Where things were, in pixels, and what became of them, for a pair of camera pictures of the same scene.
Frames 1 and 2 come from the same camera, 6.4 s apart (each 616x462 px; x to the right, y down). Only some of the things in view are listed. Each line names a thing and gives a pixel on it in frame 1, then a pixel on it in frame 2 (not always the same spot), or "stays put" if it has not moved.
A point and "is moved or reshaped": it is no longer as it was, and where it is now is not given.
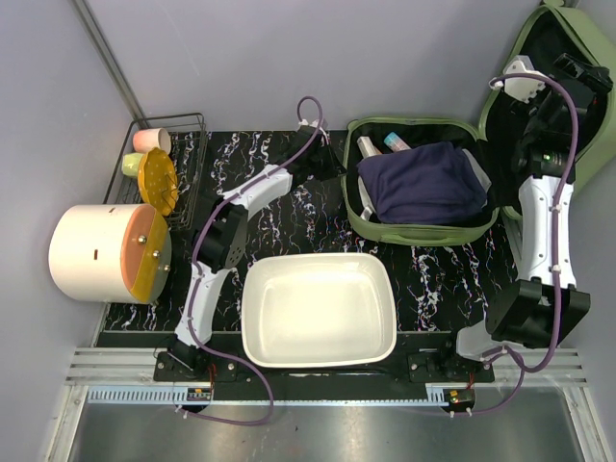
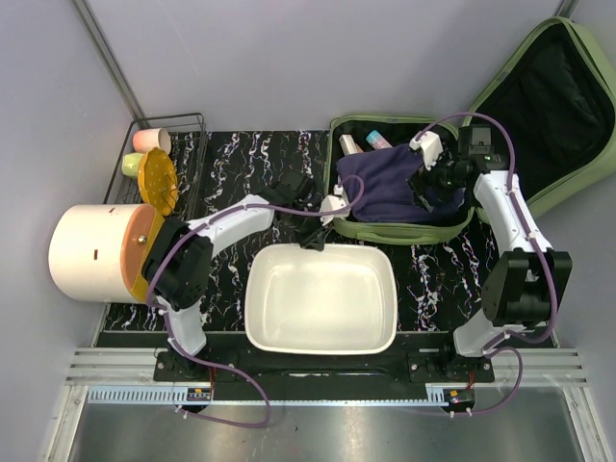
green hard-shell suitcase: x=445 y=181 is moved or reshaped
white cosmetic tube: x=366 y=146 -> x=348 y=145
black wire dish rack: x=189 y=155 stays put
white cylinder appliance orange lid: x=119 y=253 stays put
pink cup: x=145 y=140 stays put
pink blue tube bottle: x=395 y=142 -> x=376 y=141
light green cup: x=130 y=164 stays put
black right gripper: x=597 y=76 -> x=421 y=180
